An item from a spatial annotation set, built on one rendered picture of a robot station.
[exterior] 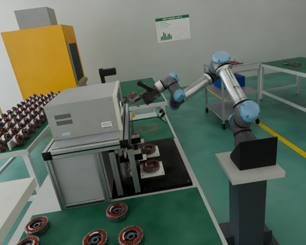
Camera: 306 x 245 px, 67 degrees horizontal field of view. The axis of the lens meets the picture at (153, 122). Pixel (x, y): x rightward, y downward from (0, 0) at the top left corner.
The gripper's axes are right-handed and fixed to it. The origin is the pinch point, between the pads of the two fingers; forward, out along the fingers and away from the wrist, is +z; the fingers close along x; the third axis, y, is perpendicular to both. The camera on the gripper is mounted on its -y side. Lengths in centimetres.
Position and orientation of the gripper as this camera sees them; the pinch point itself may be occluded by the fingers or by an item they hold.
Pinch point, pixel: (130, 102)
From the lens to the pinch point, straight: 158.0
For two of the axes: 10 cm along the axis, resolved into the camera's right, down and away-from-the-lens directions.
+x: -1.0, -3.5, 9.3
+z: -8.4, 5.3, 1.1
